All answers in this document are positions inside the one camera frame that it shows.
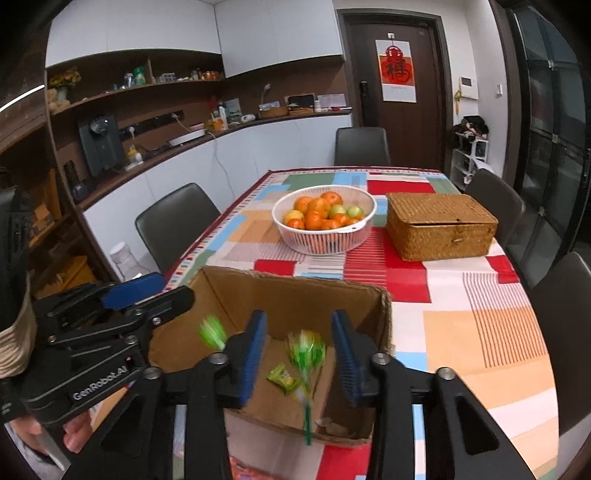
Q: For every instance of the green apple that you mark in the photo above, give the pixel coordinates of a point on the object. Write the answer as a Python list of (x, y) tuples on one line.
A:
[(339, 211), (354, 211)]

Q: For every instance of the black water dispenser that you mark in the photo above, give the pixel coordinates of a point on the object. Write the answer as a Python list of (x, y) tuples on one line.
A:
[(99, 147)]

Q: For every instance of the patchwork tablecloth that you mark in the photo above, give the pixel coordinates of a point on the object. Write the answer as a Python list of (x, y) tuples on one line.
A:
[(461, 323)]

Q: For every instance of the pile of oranges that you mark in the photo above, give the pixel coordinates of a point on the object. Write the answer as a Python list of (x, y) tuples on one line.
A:
[(318, 207)]

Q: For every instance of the cardboard box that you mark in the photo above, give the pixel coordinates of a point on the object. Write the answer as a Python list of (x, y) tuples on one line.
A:
[(277, 295)]

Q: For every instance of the white wall cabinets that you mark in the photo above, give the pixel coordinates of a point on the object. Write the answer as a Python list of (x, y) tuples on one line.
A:
[(277, 37)]

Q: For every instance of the glass door cabinet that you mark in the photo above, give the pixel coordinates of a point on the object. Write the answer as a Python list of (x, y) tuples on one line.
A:
[(554, 138)]

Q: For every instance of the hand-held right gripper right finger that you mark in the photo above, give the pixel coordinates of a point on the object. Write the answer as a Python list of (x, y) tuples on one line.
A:
[(346, 364)]

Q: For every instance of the grey dining chair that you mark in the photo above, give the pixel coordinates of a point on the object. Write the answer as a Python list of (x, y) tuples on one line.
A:
[(362, 147), (175, 221), (494, 194), (563, 332)]

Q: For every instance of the green lollipop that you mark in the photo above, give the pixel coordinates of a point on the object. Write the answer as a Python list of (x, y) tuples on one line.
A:
[(304, 350)]

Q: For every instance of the green candy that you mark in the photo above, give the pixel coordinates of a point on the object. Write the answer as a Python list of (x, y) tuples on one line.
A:
[(212, 331)]

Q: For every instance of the white base cabinets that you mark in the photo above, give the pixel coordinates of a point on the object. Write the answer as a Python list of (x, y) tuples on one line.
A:
[(258, 147)]

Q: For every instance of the yellow flowers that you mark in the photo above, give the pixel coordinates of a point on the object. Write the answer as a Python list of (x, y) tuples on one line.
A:
[(64, 78)]

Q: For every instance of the wicker lidded box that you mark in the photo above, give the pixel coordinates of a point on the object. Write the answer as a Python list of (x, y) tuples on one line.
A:
[(438, 221)]

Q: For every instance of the clear plastic bottle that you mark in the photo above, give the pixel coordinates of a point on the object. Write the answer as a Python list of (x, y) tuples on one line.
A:
[(122, 258)]

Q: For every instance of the green candy packet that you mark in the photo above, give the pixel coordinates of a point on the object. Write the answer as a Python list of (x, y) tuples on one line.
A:
[(281, 378)]

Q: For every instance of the white shoe rack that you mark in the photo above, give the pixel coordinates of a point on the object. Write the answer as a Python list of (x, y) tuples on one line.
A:
[(459, 166)]

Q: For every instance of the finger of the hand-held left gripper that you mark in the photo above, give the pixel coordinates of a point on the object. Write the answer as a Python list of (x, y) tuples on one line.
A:
[(134, 290), (171, 302)]

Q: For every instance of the white desk lamp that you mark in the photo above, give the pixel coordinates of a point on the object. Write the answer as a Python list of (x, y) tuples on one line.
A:
[(266, 87)]

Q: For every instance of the person's left hand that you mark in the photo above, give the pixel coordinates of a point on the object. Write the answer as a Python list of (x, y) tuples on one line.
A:
[(76, 434)]

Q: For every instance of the wicker tray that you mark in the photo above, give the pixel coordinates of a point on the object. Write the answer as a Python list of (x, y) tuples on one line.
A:
[(273, 112)]

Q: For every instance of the dark cloth pile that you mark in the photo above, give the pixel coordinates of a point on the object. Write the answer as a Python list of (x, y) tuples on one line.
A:
[(473, 124)]

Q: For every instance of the red wall calendar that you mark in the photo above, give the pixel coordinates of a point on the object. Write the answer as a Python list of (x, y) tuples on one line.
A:
[(395, 69)]

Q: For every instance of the white plastic fruit basket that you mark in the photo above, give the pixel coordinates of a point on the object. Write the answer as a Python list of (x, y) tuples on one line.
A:
[(323, 242)]

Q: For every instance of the white intercom panel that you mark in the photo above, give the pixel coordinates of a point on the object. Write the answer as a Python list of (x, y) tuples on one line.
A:
[(467, 86)]

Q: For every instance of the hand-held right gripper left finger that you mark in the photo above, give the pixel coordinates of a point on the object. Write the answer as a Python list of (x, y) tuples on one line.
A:
[(251, 355)]

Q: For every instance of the black power socket strip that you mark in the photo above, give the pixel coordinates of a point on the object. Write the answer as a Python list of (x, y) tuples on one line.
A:
[(152, 122)]

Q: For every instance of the small yellow bottle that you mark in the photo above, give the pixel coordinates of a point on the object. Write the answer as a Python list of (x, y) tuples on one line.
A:
[(134, 156)]

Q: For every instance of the yellow fruit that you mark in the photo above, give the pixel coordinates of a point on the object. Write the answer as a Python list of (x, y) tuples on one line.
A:
[(294, 216)]

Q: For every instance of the brown door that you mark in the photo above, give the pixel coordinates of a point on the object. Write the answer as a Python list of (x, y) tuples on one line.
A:
[(360, 60)]

